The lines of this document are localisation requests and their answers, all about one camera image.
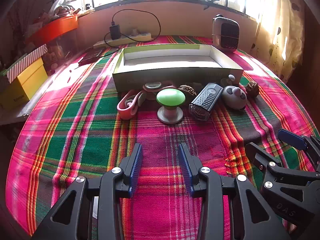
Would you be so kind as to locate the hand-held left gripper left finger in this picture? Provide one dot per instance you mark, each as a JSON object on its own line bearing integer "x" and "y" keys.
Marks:
{"x": 135, "y": 166}

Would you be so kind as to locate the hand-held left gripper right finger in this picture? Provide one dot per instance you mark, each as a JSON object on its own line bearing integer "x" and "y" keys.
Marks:
{"x": 186, "y": 166}

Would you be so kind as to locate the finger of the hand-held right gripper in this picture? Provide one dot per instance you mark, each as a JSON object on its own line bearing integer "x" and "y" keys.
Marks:
{"x": 291, "y": 138}
{"x": 262, "y": 155}

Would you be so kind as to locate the pink loop-shaped clip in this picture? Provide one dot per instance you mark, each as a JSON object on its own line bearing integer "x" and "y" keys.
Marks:
{"x": 125, "y": 110}

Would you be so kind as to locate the brown walnut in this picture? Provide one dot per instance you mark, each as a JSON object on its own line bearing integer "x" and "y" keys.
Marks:
{"x": 252, "y": 87}
{"x": 187, "y": 90}

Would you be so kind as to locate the black mini grater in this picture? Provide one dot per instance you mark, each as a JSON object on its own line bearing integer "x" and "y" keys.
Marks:
{"x": 205, "y": 100}

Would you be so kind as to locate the green mushroom-shaped knob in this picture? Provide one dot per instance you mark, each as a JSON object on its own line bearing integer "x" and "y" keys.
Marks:
{"x": 170, "y": 97}

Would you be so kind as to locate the pink holder with round disc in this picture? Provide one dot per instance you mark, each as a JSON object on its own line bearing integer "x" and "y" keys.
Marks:
{"x": 152, "y": 86}

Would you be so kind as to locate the green white cardboard box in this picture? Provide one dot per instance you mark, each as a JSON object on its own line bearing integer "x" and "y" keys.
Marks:
{"x": 175, "y": 73}

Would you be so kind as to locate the plaid cloth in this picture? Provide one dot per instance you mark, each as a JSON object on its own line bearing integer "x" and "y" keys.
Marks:
{"x": 87, "y": 135}

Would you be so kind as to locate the cream dotted curtain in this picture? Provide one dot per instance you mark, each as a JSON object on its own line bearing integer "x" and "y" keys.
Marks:
{"x": 280, "y": 30}

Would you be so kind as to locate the black flat device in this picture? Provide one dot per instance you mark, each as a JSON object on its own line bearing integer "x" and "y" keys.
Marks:
{"x": 91, "y": 56}

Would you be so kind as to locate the beige heater with black grille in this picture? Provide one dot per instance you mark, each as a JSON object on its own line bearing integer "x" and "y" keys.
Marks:
{"x": 226, "y": 33}

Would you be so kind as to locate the white power strip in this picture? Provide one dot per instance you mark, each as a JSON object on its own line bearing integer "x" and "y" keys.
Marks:
{"x": 135, "y": 37}

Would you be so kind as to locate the black charger adapter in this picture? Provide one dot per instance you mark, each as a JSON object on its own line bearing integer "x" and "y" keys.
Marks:
{"x": 115, "y": 32}

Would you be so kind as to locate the yellow box with striped lid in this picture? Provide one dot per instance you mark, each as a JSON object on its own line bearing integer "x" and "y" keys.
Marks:
{"x": 25, "y": 80}

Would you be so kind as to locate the clear plastic bag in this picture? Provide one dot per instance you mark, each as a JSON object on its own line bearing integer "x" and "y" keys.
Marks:
{"x": 61, "y": 5}

